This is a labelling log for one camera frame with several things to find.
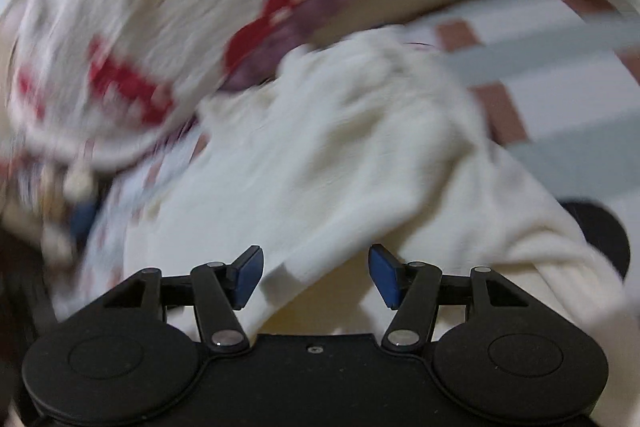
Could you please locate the grey bunny plush toy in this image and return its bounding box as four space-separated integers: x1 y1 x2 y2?
1 150 101 269

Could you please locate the checkered grey pink blanket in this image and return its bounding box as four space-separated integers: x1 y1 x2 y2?
49 0 640 323

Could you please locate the cream fleece zip jacket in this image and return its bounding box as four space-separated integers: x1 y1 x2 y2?
124 29 639 426

